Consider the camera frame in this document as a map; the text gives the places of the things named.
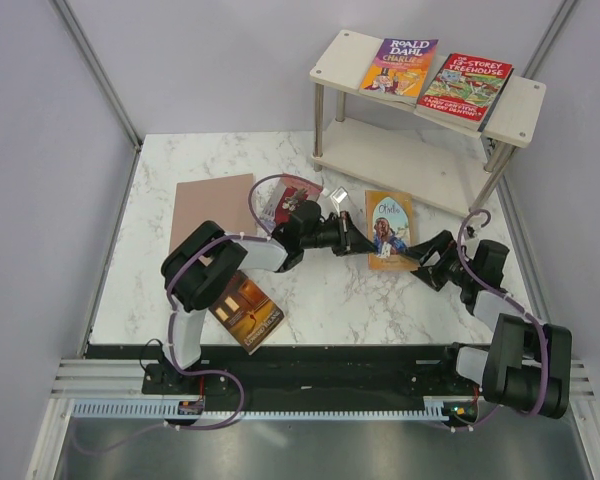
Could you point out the Roald Dahl Charlie book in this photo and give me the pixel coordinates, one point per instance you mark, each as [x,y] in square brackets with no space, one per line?
[399,69]

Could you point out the white two-tier shelf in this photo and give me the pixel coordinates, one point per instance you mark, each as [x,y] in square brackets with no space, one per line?
[399,160]

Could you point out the white slotted cable duct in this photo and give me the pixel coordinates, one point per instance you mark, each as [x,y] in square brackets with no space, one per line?
[176,409]

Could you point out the grey red illustrated book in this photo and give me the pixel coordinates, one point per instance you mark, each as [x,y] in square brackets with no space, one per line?
[286,197]

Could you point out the red 13-Storey Treehouse book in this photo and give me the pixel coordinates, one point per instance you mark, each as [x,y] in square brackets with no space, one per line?
[466,85]

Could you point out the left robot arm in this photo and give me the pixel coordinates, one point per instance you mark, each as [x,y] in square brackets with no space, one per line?
[199,271]

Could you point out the dark brown Leonard book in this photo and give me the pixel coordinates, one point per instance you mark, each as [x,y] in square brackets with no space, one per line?
[246,312]

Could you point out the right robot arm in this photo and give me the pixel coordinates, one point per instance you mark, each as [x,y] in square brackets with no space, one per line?
[527,366]

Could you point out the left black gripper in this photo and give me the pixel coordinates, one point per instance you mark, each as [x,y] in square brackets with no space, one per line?
[351,240]

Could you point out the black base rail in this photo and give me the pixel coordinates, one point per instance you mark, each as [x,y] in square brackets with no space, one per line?
[315,376]

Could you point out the orange Othello book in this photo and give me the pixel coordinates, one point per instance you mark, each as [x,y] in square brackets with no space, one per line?
[392,229]

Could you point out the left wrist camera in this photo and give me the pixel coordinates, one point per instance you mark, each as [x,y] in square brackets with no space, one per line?
[335,201]

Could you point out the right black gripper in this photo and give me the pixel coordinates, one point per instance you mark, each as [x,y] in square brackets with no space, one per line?
[442,242]

